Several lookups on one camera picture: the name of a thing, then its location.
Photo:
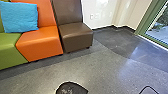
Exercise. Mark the grey plastic bag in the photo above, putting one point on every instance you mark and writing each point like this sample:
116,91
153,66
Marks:
71,88

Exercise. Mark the green hedge outdoors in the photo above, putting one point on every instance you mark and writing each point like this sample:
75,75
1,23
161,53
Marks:
163,21

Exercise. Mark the brown sofa seat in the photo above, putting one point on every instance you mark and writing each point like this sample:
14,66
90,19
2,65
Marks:
75,35

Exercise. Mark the orange sofa seat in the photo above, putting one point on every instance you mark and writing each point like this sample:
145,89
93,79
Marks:
41,41

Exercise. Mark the green sofa seat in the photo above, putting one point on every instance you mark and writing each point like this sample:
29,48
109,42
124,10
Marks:
10,51

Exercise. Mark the light blue cushion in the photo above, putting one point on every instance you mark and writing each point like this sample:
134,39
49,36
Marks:
18,16

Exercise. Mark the white wall outlet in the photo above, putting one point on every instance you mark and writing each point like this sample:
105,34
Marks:
93,16

